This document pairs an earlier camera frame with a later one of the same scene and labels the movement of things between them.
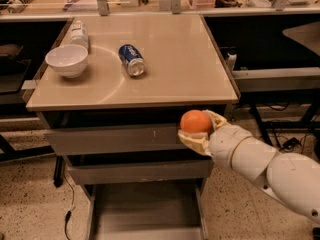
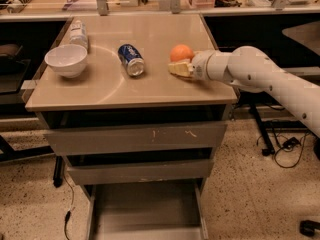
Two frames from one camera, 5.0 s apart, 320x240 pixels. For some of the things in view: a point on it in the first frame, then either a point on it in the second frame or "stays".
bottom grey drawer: [147, 211] stays
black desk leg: [265, 136] stays
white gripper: [226, 144] to [199, 66]
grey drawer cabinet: [111, 97] stays
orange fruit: [195, 120] to [181, 52]
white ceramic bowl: [69, 60] stays
